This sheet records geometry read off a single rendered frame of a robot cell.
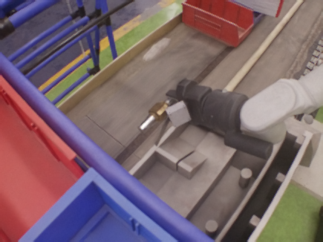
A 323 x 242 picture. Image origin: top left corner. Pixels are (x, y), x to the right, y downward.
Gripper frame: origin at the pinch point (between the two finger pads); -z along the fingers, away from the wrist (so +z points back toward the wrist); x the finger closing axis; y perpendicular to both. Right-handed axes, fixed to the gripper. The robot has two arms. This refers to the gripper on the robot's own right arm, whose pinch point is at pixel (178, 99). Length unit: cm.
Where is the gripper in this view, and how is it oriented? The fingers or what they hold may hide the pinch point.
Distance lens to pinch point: 62.9
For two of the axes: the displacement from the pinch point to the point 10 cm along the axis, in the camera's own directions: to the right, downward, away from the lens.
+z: 6.9, 2.4, -6.8
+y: 6.4, -6.5, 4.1
